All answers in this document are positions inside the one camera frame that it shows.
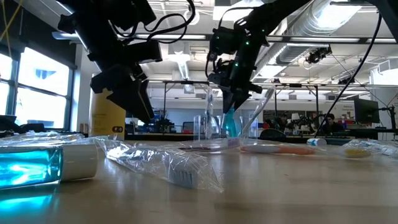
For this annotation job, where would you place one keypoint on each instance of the teal toothbrush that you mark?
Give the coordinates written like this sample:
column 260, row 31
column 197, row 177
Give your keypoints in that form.
column 217, row 145

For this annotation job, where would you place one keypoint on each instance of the teal mouthwash bottle white cap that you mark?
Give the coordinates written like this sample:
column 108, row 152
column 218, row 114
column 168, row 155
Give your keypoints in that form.
column 230, row 123
column 31, row 168
column 317, row 142

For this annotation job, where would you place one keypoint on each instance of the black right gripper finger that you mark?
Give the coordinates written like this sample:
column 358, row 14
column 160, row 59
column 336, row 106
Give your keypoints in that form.
column 227, row 99
column 240, row 99

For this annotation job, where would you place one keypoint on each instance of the black monitor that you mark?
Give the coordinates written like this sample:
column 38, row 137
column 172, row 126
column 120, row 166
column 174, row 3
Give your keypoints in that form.
column 367, row 110

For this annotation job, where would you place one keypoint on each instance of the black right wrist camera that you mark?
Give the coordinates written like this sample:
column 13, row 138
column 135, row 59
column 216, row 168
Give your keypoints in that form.
column 219, row 79

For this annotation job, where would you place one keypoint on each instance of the blue white toothbrush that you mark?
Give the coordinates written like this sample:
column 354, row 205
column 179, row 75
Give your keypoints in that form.
column 390, row 151
column 183, row 179
column 18, row 137
column 210, row 109

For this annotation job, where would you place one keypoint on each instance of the silver ventilation duct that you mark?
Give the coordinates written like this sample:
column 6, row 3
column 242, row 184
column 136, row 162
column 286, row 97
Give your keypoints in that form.
column 311, row 21

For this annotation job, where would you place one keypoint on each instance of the yellow wipes canister white lid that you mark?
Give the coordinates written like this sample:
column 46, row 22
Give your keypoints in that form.
column 105, row 124

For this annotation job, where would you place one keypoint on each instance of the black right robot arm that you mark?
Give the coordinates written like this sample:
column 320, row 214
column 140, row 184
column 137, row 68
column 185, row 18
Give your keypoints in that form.
column 264, row 18

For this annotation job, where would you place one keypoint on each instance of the black ceiling camera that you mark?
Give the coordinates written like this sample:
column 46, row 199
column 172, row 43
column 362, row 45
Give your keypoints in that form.
column 212, row 57
column 317, row 55

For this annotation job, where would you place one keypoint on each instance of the black aluminium table frame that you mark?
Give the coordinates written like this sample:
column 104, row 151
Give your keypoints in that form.
column 140, row 136

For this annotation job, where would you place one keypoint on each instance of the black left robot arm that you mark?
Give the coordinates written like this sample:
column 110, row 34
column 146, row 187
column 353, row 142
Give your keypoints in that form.
column 93, row 31

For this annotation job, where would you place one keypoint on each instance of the person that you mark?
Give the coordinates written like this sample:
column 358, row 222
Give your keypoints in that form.
column 331, row 124

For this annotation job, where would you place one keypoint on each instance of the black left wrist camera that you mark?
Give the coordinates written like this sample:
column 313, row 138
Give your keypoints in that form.
column 149, row 51

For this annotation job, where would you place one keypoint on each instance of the black chair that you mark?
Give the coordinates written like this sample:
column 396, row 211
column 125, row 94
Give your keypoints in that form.
column 273, row 135

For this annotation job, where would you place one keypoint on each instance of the yellow white wrapped toothbrush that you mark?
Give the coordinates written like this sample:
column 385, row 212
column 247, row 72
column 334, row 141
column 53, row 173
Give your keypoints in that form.
column 354, row 153

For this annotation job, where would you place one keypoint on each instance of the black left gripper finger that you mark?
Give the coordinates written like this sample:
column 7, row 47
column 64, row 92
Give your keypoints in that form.
column 127, row 99
column 147, row 102

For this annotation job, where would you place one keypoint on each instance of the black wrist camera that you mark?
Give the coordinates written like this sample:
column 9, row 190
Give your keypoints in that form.
column 219, row 79
column 149, row 51

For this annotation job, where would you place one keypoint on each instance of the black station frame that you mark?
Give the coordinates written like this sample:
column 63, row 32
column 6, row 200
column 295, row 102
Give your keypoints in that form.
column 186, row 82
column 295, row 84

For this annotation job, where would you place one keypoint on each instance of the black overhead frame bar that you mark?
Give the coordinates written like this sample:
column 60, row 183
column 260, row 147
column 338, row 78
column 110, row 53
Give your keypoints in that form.
column 311, row 39

